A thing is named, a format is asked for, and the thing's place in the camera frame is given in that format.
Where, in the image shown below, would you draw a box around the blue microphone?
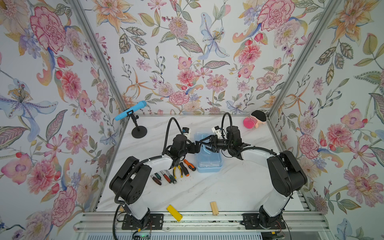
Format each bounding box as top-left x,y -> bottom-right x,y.
115,101 -> 147,121

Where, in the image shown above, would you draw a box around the blue plastic tool box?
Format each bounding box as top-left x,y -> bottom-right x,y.
195,146 -> 223,173

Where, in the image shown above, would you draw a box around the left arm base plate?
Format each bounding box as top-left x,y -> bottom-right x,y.
122,214 -> 164,230

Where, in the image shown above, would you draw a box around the yellow handled pliers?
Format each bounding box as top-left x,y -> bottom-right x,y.
173,165 -> 183,179

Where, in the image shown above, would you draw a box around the aluminium front rail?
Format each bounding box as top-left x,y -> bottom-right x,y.
74,211 -> 330,234

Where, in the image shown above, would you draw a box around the orange handled screwdriver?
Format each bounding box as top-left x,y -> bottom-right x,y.
183,159 -> 197,172

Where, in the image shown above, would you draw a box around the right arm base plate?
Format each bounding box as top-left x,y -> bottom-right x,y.
241,213 -> 287,230

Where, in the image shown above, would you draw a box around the black microphone stand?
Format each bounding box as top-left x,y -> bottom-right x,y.
128,113 -> 148,139

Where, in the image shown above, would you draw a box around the yellow utility knife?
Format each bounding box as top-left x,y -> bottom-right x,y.
167,205 -> 183,222

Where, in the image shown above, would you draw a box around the black ratchet wrench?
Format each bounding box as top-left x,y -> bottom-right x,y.
166,170 -> 177,184

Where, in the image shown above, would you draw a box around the dark red handled screwdriver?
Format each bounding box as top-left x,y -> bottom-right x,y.
151,175 -> 162,186

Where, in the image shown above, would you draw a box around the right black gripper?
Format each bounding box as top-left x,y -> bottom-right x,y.
200,136 -> 233,153

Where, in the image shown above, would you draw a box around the black orange screwdriver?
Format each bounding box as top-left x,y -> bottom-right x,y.
179,163 -> 190,177

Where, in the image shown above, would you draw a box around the wooden block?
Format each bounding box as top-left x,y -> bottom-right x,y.
210,202 -> 219,216

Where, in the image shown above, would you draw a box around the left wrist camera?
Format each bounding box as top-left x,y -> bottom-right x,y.
182,127 -> 191,140

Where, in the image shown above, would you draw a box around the pink plush toy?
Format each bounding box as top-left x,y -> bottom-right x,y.
243,110 -> 267,129

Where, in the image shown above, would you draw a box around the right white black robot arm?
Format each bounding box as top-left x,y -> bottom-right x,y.
196,113 -> 308,229

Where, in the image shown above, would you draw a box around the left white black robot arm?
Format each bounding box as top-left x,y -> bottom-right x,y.
109,118 -> 210,225

